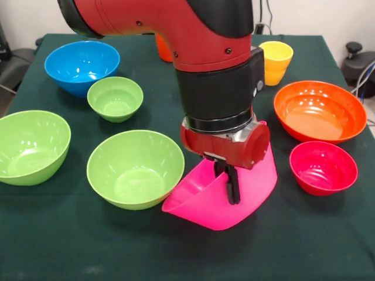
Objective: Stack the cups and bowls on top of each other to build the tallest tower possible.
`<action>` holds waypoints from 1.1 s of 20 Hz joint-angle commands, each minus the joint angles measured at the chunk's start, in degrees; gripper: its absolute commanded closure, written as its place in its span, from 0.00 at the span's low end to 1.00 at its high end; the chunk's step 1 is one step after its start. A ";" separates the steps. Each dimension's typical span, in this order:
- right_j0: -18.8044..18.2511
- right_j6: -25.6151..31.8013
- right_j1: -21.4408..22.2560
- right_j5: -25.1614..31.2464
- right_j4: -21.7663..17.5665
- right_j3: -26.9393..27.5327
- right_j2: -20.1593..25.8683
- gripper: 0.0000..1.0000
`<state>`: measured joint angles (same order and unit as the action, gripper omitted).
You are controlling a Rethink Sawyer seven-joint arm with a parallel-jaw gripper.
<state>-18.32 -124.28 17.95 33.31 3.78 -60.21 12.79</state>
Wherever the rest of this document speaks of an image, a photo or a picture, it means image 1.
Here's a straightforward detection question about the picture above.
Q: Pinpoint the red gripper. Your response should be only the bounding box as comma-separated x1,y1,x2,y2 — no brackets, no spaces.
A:
180,114,270,205

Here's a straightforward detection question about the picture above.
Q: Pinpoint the pink plastic bowl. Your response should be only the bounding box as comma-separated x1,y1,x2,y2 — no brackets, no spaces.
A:
161,119,278,232

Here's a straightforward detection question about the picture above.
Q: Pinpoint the large green plastic bowl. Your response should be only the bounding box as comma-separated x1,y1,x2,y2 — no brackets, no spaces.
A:
86,129,186,211
0,109,72,187

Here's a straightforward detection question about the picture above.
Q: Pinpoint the small red plastic bowl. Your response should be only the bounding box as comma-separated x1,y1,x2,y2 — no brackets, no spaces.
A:
289,140,359,197

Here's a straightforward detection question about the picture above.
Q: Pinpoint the yellow plastic cup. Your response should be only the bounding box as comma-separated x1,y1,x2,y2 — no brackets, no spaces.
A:
264,66,287,87
259,40,294,73

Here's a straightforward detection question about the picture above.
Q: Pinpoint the orange plastic bowl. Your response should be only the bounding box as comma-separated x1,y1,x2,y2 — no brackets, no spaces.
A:
273,81,368,145

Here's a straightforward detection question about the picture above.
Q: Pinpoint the dark green tablecloth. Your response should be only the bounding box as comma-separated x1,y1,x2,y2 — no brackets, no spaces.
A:
0,33,375,281

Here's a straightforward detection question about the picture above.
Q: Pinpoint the small green plastic bowl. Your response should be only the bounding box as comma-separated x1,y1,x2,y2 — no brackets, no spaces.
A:
86,76,144,124

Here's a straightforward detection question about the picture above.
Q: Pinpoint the orange plastic cup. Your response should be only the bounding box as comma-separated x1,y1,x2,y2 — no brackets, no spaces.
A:
155,33,173,63

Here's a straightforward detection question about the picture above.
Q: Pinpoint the black equipment base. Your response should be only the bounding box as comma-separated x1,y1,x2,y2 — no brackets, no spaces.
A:
341,42,375,86

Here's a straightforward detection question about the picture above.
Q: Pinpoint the blue plastic bowl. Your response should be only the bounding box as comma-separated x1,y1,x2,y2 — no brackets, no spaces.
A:
44,40,121,98

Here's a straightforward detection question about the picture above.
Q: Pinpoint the black office chair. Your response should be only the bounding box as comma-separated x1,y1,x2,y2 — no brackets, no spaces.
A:
0,22,45,94

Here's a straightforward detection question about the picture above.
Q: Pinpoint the bundle of grey cables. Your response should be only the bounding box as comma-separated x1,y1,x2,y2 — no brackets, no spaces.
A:
350,60,375,102

